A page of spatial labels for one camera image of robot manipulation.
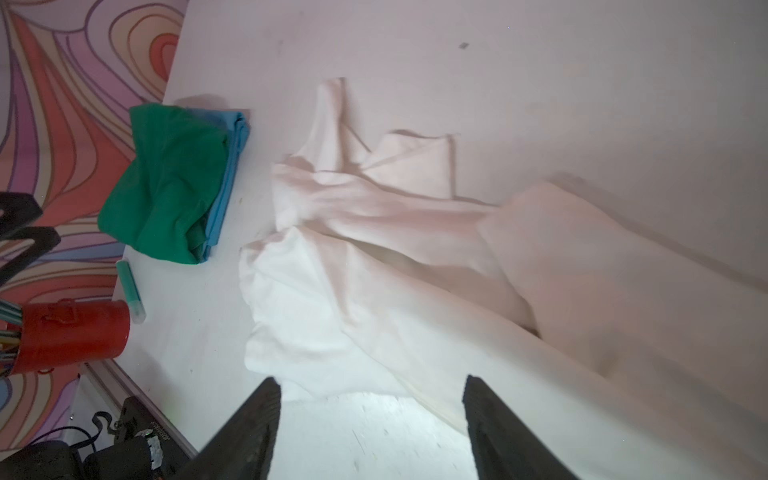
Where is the white t shirt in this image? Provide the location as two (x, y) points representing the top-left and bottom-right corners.
(239, 79), (767, 479)

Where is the folded green t shirt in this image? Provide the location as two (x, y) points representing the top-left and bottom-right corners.
(97, 104), (228, 265)

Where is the folded blue t shirt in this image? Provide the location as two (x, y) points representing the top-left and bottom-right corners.
(188, 108), (250, 262)

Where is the green marker pen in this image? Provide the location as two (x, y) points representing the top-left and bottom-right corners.
(116, 260), (146, 324)

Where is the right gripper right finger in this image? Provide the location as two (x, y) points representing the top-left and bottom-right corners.
(462, 376), (577, 480)

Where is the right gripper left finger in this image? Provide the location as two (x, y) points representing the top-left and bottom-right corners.
(175, 377), (281, 480)

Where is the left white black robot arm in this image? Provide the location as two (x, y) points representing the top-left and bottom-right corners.
(1, 396), (193, 479)

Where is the red pen cup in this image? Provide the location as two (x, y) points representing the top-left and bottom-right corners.
(1, 300), (131, 375)

